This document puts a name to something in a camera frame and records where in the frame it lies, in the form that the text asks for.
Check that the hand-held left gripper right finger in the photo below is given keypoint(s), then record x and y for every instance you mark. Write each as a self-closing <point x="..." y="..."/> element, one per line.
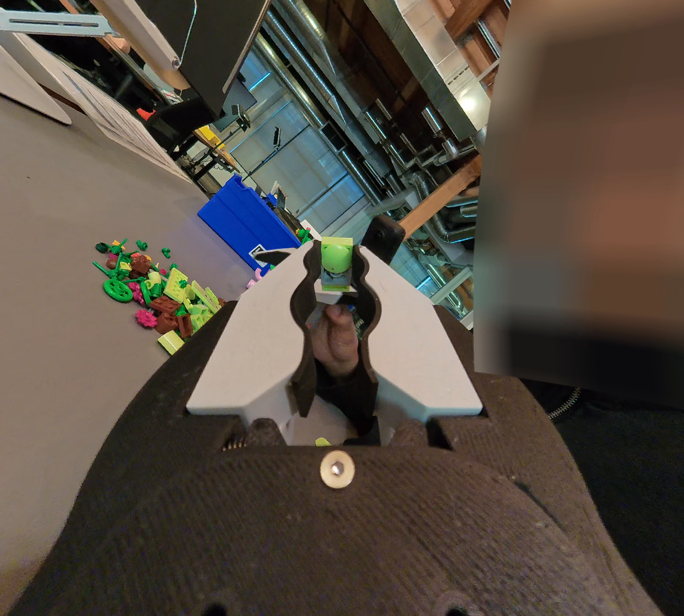
<point x="427" y="359"/>

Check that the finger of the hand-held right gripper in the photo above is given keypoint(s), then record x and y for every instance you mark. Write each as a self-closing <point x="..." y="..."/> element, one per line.
<point x="327" y="296"/>

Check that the small lime brown brick block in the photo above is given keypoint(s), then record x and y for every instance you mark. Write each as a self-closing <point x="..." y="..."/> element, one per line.
<point x="335" y="258"/>

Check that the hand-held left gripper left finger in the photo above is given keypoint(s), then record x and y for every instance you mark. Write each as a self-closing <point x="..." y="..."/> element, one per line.
<point x="240" y="359"/>

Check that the person's black jacket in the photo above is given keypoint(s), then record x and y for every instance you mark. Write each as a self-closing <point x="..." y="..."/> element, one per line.
<point x="614" y="493"/>

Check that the silver ventilation duct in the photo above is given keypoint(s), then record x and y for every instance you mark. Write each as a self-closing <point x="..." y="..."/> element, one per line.
<point x="417" y="39"/>

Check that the blue plastic bin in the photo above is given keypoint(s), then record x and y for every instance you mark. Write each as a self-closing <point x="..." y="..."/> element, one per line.
<point x="240" y="215"/>

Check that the pink brick flower pot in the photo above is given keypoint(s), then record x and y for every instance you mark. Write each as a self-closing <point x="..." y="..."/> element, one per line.
<point x="304" y="235"/>

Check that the person's right forearm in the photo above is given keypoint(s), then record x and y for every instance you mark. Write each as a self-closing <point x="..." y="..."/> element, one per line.
<point x="347" y="397"/>

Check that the wooden ceiling beam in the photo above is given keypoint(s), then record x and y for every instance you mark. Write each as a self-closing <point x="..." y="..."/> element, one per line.
<point x="443" y="194"/>

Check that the pile of loose toy bricks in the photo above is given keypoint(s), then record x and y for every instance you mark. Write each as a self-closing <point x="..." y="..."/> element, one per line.
<point x="160" y="295"/>

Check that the laminated paper sheet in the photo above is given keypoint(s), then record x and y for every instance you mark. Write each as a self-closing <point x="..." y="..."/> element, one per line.
<point x="123" y="124"/>

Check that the person's right hand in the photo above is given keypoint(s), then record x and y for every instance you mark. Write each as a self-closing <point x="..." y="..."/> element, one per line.
<point x="336" y="338"/>

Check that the lime curved slope piece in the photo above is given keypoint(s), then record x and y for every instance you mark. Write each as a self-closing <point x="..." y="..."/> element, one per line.
<point x="171" y="342"/>

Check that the black white marker sticker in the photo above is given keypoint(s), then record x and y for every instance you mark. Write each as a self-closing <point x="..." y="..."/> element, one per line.
<point x="259" y="252"/>

